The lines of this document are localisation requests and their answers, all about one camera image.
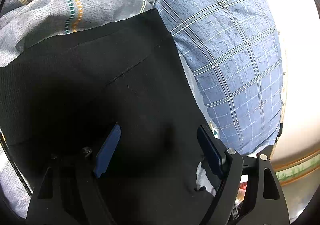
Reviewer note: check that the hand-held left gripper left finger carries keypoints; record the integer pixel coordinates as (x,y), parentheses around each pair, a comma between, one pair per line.
(108,150)

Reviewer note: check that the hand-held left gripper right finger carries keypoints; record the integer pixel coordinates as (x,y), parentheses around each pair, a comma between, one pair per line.
(209,150)

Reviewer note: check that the black pants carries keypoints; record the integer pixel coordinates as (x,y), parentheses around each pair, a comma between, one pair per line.
(105,77)

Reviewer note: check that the wooden trim strip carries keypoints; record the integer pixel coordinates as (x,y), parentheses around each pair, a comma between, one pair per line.
(297,165)

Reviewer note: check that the blue plaid cloth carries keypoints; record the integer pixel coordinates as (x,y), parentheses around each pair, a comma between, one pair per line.
(225,52)

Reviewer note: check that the grey printed bedsheet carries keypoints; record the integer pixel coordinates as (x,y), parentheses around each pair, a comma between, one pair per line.
(37,14)

